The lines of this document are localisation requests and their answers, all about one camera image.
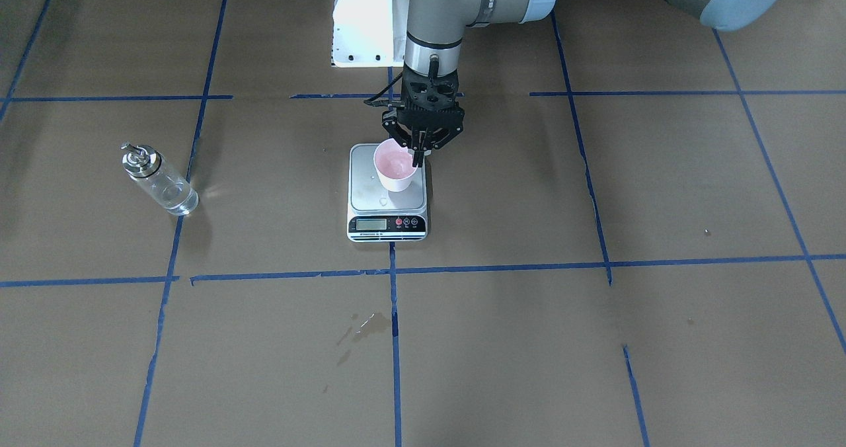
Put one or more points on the glass sauce dispenser bottle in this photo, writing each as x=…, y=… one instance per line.
x=155, y=175

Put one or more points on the white pedestal column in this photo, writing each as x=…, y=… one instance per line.
x=369, y=33

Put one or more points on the pink paper cup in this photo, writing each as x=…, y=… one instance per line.
x=394, y=165

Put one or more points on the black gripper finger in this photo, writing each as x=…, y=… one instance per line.
x=418, y=151

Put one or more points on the grey digital kitchen scale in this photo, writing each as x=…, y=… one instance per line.
x=376, y=214

